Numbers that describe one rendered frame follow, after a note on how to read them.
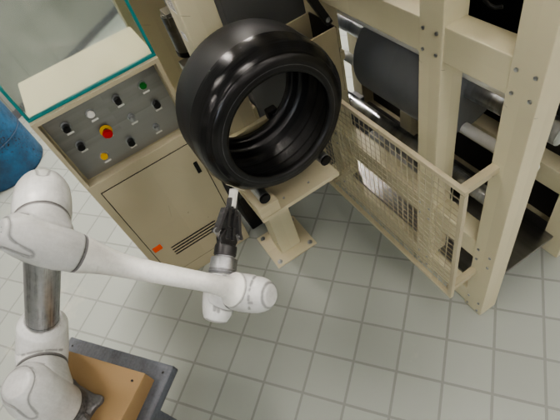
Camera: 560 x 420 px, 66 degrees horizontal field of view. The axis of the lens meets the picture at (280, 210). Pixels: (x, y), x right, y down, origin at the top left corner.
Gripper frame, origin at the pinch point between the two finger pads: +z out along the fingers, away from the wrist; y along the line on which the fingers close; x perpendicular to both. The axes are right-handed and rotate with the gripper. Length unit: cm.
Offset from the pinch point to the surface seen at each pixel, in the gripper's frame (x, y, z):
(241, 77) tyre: 21.8, -23.8, 27.4
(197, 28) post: -4, -23, 54
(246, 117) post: -15.4, 15.8, 41.6
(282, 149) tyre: -0.8, 24.4, 28.0
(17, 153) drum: -277, 17, 71
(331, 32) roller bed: 21, 20, 71
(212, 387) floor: -62, 62, -74
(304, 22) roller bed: 6, 21, 83
